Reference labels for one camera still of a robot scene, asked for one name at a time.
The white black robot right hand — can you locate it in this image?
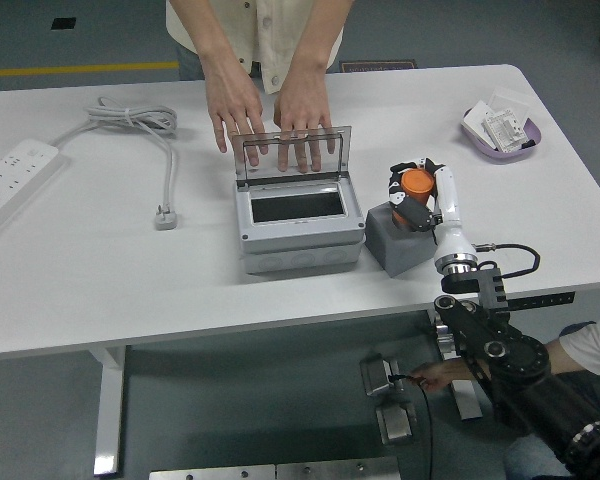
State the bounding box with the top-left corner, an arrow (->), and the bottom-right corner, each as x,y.
387,157 -> 479,274

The person's left hand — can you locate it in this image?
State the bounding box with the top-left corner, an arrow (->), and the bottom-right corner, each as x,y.
272,69 -> 336,174

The person's right hand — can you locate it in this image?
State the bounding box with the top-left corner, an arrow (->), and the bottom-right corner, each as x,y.
204,59 -> 269,169

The operator's hand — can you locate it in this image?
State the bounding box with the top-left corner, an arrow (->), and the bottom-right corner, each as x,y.
408,360 -> 464,394

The orange cylindrical battery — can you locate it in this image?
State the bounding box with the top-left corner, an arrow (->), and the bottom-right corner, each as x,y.
392,168 -> 436,229

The black floor cable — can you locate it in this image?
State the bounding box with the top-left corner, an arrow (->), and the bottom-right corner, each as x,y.
387,372 -> 435,480

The transparent hinged box lid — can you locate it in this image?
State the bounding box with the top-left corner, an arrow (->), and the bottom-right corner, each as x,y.
231,125 -> 353,189

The metal floor socket box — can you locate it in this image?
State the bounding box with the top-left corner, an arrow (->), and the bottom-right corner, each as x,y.
374,399 -> 420,446
359,353 -> 405,398

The plain white card box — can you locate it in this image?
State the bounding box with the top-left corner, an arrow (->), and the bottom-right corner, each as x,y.
463,99 -> 494,141

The white table leg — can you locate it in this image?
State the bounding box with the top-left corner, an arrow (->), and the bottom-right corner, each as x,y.
90,344 -> 127,476
427,307 -> 484,421

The grey cube holder block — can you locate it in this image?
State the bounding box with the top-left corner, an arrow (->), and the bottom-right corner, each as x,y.
363,202 -> 444,279

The purple plastic tray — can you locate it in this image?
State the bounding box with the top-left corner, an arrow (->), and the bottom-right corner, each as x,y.
460,107 -> 544,165

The person's torso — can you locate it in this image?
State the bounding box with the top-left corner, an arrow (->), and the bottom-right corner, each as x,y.
165,0 -> 345,95

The dark floor sign plate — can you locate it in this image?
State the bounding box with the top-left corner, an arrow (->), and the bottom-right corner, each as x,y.
339,59 -> 417,74

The clear plastic bag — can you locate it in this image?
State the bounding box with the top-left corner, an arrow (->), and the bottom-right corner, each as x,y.
487,88 -> 531,119

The black table control strip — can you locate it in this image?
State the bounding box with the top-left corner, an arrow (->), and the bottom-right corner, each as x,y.
507,291 -> 576,312

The operator's body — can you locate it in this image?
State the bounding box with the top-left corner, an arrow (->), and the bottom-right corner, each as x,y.
502,305 -> 600,480

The white power strip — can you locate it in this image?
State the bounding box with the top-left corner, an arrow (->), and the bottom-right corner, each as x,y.
0,139 -> 67,244

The grey metal plate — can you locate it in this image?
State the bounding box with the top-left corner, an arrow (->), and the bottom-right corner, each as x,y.
148,463 -> 276,480

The grey plastic enclosure box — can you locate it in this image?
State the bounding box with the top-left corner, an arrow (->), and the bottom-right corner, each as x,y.
233,172 -> 366,275

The white power cord with plug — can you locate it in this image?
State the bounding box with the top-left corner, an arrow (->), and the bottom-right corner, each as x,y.
49,94 -> 181,231

